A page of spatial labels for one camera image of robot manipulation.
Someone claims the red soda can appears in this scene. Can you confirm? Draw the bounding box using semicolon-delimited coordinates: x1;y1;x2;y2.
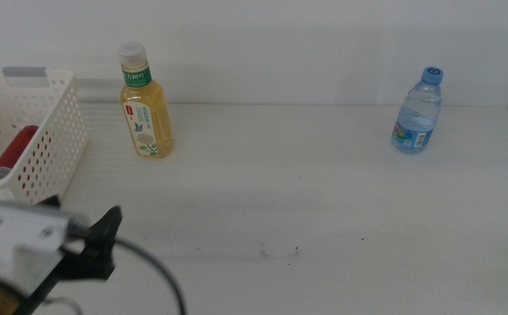
0;124;40;183

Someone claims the yellow tea bottle green label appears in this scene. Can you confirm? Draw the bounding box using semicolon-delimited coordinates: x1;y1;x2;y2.
116;41;175;159

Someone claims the clear water bottle blue cap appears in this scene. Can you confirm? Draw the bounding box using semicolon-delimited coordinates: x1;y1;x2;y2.
390;66;445;155

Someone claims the white perforated plastic basket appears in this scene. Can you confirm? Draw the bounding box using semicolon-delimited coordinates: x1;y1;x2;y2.
0;66;90;207

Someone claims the thin black left gripper cable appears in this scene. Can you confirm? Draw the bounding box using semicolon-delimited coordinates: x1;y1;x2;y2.
41;296;84;315

